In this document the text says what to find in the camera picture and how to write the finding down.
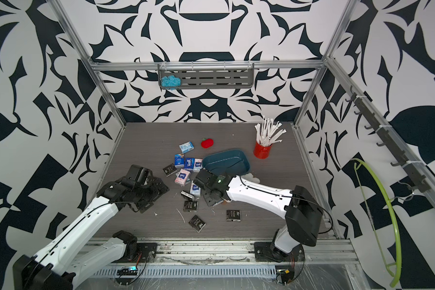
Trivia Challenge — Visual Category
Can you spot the teal storage box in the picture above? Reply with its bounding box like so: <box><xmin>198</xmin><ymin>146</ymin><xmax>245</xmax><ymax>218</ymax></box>
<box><xmin>203</xmin><ymin>149</ymin><xmax>250</xmax><ymax>176</ymax></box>

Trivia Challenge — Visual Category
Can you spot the red cup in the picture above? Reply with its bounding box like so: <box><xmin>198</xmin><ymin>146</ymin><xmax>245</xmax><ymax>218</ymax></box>
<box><xmin>253</xmin><ymin>142</ymin><xmax>273</xmax><ymax>160</ymax></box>

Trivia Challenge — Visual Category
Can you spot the grey hook rail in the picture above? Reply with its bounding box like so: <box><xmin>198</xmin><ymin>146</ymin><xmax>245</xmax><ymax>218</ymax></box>
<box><xmin>348</xmin><ymin>93</ymin><xmax>431</xmax><ymax>193</ymax></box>

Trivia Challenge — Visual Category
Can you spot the green hoop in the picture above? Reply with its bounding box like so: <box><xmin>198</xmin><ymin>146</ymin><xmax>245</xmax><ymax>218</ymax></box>
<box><xmin>351</xmin><ymin>158</ymin><xmax>402</xmax><ymax>288</ymax></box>

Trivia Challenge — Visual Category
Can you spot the black packet front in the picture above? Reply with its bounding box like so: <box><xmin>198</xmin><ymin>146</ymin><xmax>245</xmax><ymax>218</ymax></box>
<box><xmin>188</xmin><ymin>215</ymin><xmax>206</xmax><ymax>233</ymax></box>

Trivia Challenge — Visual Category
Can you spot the black packet lower centre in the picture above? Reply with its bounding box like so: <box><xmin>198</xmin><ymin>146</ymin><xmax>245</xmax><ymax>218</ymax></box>
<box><xmin>183</xmin><ymin>201</ymin><xmax>198</xmax><ymax>212</ymax></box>

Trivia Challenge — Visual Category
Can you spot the white plush toy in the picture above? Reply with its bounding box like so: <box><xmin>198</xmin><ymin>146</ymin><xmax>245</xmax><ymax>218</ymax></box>
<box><xmin>241</xmin><ymin>173</ymin><xmax>261</xmax><ymax>184</ymax></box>

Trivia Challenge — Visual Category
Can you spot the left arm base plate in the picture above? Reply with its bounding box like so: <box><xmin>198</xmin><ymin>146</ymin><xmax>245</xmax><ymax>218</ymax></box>
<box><xmin>126</xmin><ymin>242</ymin><xmax>158</xmax><ymax>262</ymax></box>

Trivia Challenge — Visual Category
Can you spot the pink Tempo tissue pack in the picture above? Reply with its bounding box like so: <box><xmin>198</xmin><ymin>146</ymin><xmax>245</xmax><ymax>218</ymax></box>
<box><xmin>175</xmin><ymin>169</ymin><xmax>190</xmax><ymax>187</ymax></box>
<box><xmin>193</xmin><ymin>158</ymin><xmax>203</xmax><ymax>173</ymax></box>

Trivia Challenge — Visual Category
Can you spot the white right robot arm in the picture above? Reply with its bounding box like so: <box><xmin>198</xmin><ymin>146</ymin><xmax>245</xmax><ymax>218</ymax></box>
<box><xmin>193</xmin><ymin>169</ymin><xmax>324</xmax><ymax>260</ymax></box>

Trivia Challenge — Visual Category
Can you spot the blue cartoon tissue pack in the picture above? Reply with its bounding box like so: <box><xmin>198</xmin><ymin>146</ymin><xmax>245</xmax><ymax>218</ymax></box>
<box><xmin>174</xmin><ymin>153</ymin><xmax>185</xmax><ymax>168</ymax></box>

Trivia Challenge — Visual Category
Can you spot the red plush apple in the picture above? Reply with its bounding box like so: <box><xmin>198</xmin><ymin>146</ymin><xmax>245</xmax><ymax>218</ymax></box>
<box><xmin>201</xmin><ymin>138</ymin><xmax>214</xmax><ymax>149</ymax></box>

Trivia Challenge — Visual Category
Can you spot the black packet near left gripper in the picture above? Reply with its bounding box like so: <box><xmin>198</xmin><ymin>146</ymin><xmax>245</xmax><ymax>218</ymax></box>
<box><xmin>163</xmin><ymin>163</ymin><xmax>177</xmax><ymax>176</ymax></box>

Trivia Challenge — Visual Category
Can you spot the blue crochet cloth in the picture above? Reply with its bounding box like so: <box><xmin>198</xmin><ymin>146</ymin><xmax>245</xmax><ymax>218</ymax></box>
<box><xmin>161</xmin><ymin>76</ymin><xmax>182</xmax><ymax>90</ymax></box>

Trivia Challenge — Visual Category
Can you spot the grey wall shelf rack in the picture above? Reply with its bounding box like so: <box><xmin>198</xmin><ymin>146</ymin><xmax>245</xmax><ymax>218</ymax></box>
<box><xmin>157</xmin><ymin>61</ymin><xmax>255</xmax><ymax>89</ymax></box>

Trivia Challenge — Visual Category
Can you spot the dark blue Tempo tissue pack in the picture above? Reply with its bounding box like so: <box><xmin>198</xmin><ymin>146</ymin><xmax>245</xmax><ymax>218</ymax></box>
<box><xmin>184</xmin><ymin>158</ymin><xmax>195</xmax><ymax>172</ymax></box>

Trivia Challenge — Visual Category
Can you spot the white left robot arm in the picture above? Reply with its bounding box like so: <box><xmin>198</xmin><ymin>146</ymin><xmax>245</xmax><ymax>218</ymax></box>
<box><xmin>13</xmin><ymin>165</ymin><xmax>169</xmax><ymax>290</ymax></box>

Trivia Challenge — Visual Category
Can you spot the black packet right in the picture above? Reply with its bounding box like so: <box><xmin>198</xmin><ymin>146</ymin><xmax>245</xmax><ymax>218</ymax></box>
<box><xmin>226</xmin><ymin>210</ymin><xmax>241</xmax><ymax>222</ymax></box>

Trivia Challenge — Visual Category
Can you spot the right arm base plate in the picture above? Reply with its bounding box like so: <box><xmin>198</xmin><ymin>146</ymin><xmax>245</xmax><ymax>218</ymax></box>
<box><xmin>254</xmin><ymin>242</ymin><xmax>305</xmax><ymax>263</ymax></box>

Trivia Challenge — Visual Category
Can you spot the light blue tissue pack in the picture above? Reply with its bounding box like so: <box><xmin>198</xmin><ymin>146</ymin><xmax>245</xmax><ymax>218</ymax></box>
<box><xmin>179</xmin><ymin>141</ymin><xmax>195</xmax><ymax>154</ymax></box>

